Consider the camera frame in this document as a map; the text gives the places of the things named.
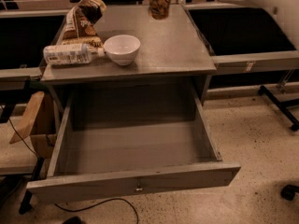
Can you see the orange patterned drink can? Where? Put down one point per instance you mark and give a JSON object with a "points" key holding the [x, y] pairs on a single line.
{"points": [[159, 9]]}

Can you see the grey cabinet with flat top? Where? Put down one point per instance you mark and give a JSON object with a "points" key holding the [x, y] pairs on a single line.
{"points": [[157, 90]]}

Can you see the small metal drawer knob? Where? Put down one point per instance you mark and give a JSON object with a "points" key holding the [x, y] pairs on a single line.
{"points": [[138, 188]]}

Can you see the open grey top drawer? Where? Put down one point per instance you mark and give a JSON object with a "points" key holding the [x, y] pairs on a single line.
{"points": [[87, 166]]}

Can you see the clear plastic bottle lying down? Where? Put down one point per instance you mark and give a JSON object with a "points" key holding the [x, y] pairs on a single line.
{"points": [[71, 54]]}

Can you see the brown chip bag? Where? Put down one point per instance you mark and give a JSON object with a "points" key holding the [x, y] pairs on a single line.
{"points": [[80, 21]]}

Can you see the brown cardboard box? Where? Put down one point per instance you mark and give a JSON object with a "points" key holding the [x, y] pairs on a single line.
{"points": [[38, 123]]}

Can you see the black chair base with casters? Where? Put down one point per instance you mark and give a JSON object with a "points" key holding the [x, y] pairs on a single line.
{"points": [[289, 191]]}

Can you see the white ceramic bowl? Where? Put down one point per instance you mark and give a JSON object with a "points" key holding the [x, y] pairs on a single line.
{"points": [[122, 49]]}

